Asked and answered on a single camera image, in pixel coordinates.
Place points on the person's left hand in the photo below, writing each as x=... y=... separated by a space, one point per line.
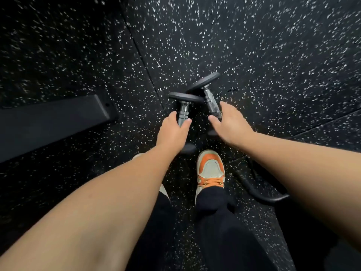
x=172 y=136

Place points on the person's right hand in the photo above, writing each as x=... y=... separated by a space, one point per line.
x=234 y=128

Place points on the person's left thumb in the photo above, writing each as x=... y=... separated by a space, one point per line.
x=186 y=126

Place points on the person's right thumb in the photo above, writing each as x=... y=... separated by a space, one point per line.
x=215 y=124

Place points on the person's right forearm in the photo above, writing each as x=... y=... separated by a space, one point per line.
x=307 y=177

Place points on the person's left forearm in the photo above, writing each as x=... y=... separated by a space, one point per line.
x=93 y=211

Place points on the orange and grey right shoe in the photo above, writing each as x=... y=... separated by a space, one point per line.
x=210 y=169

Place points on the orange and grey shoe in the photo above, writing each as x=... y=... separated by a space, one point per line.
x=210 y=169
x=164 y=191

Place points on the orange and grey left shoe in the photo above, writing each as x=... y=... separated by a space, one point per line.
x=164 y=191

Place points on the black curved metal bar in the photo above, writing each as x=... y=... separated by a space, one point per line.
x=258 y=194

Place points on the black trousers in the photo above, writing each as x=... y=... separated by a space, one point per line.
x=225 y=237

